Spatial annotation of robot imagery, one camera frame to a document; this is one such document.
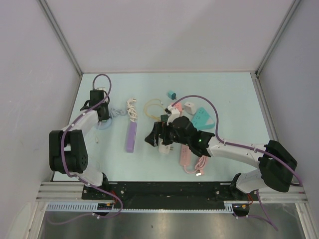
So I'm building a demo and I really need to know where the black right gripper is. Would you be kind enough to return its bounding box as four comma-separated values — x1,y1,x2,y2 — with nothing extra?
145,121,190,147

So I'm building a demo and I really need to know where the white charger plug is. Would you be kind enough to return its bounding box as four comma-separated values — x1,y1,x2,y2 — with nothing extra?
159,144,173,154

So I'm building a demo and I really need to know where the purple socket block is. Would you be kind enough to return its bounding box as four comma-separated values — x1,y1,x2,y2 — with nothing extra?
126,121,137,153

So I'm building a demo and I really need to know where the pink power strip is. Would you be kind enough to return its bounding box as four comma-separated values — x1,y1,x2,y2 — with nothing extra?
179,144,192,167

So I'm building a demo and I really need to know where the pink cube socket adapter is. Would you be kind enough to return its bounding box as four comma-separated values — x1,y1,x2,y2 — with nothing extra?
174,102,184,116

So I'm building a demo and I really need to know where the teal power strip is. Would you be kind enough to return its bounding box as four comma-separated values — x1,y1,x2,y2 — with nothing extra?
191,107,215,130

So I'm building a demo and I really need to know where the blue round socket base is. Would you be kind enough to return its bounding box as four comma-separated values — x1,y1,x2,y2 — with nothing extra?
96,119,112,130

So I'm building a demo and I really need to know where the dark green charger block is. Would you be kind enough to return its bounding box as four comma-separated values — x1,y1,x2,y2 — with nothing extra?
160,115,169,121

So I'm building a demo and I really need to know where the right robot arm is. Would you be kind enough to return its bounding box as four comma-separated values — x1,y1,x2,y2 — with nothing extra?
145,116,298,200

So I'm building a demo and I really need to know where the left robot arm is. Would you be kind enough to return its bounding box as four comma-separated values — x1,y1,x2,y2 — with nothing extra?
49,89,110,199

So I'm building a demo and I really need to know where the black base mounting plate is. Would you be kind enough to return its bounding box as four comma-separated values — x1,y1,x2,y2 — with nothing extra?
82,181,257,201

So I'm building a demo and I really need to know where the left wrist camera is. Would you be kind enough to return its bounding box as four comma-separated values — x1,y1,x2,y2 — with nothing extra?
92,87,106,92

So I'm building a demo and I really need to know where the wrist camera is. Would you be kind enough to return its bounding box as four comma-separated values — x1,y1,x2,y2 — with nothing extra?
165,105,180,125
92,87,106,92

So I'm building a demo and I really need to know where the white coiled cable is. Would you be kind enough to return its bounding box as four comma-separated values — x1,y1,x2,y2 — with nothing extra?
125,97,139,122

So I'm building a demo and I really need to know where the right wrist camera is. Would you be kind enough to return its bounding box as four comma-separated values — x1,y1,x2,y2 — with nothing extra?
165,105,180,125

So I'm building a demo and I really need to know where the thin yellow cable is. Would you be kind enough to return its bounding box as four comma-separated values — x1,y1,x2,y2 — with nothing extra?
144,98,165,119

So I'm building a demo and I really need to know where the pink coiled power cord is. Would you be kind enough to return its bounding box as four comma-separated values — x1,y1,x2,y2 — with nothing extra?
183,156,209,178

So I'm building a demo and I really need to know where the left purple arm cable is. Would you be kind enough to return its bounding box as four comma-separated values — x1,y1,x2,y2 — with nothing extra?
46,73,124,225

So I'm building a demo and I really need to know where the blue cable duct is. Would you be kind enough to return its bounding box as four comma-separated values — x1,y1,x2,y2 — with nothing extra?
46,200,252,214

